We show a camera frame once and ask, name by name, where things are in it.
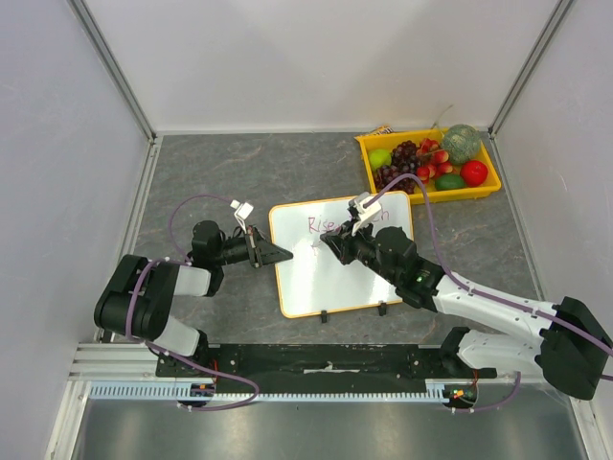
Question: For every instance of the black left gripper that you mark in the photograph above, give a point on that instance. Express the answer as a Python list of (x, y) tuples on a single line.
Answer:
[(257, 249)]

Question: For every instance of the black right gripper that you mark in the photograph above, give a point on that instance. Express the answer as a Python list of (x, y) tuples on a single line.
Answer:
[(348, 244)]

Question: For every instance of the yellow-framed whiteboard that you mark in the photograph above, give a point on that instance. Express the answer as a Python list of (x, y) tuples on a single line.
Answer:
[(315, 281)]

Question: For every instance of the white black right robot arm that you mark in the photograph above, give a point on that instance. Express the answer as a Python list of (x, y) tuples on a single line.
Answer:
[(561, 342)]

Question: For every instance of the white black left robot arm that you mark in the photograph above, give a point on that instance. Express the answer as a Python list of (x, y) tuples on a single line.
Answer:
[(137, 300)]

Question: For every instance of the dark purple grape bunch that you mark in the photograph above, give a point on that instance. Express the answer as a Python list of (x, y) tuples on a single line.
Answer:
[(384, 175)]

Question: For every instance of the green apple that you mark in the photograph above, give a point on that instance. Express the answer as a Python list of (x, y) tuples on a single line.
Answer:
[(379, 158)]

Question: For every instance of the yellow plastic fruit tray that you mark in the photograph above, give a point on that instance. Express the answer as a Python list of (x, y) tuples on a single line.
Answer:
[(392, 139)]

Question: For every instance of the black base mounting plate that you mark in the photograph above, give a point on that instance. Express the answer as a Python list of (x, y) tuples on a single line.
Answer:
[(338, 367)]

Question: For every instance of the green mango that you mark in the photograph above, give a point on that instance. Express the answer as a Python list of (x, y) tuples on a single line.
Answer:
[(449, 182)]

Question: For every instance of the yellow snack packet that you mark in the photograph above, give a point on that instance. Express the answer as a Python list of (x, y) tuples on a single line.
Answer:
[(381, 130)]

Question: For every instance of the red apple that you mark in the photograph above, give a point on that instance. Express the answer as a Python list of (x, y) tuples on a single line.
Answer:
[(474, 173)]

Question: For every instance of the green netted melon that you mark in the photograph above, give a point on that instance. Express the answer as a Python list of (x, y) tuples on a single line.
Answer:
[(462, 143)]

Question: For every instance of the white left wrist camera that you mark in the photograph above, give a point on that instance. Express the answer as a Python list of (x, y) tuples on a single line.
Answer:
[(242, 211)]

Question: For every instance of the white slotted cable duct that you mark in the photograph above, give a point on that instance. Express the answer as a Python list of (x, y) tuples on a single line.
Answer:
[(192, 392)]

